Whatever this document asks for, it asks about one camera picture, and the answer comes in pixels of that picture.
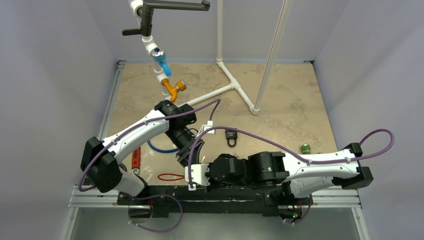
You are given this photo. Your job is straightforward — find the orange brass valve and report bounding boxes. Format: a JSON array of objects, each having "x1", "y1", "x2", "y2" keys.
[{"x1": 161, "y1": 79, "x2": 187, "y2": 103}]

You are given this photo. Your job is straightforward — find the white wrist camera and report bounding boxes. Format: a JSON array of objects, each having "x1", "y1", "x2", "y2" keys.
[
  {"x1": 184, "y1": 163, "x2": 211, "y2": 191},
  {"x1": 197, "y1": 120, "x2": 216, "y2": 136}
]

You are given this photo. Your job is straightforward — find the red cable padlock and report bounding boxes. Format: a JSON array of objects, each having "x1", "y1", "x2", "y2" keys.
[{"x1": 157, "y1": 173, "x2": 185, "y2": 182}]

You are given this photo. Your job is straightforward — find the black padlock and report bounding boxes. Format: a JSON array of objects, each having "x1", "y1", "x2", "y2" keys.
[{"x1": 225, "y1": 129, "x2": 238, "y2": 148}]

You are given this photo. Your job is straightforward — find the red handled adjustable wrench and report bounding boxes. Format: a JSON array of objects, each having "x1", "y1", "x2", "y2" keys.
[{"x1": 131, "y1": 147, "x2": 141, "y2": 175}]

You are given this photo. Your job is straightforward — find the blue cable lock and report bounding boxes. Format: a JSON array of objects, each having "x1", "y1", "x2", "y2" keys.
[{"x1": 147, "y1": 128, "x2": 199, "y2": 154}]

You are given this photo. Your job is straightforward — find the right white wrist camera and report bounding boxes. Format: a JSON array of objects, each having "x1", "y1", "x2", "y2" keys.
[{"x1": 184, "y1": 163, "x2": 211, "y2": 191}]

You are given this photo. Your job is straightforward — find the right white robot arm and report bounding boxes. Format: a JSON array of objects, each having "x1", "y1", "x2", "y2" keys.
[{"x1": 194, "y1": 144, "x2": 374, "y2": 204}]

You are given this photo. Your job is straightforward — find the green cylinder object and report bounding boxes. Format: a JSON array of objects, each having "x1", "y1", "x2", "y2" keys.
[{"x1": 300, "y1": 144, "x2": 311, "y2": 155}]

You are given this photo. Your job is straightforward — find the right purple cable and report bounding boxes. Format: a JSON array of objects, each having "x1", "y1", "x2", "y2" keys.
[{"x1": 187, "y1": 126, "x2": 396, "y2": 226}]

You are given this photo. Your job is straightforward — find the blue valve fitting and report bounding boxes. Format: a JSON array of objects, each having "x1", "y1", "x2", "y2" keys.
[{"x1": 150, "y1": 47, "x2": 172, "y2": 77}]

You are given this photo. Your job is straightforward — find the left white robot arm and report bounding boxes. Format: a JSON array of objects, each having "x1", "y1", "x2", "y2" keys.
[{"x1": 80, "y1": 100, "x2": 197, "y2": 205}]

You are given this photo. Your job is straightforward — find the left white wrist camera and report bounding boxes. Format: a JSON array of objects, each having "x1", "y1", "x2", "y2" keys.
[{"x1": 197, "y1": 120, "x2": 216, "y2": 136}]

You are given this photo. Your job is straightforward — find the white PVC pipe frame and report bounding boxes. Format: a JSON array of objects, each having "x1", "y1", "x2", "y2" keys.
[{"x1": 128, "y1": 0, "x2": 294, "y2": 116}]

